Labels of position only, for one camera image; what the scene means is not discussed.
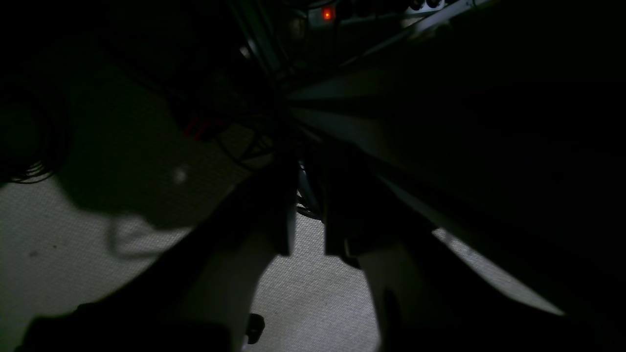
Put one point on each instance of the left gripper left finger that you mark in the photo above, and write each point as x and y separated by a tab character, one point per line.
197	297

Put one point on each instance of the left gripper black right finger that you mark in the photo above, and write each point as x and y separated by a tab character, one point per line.
425	293

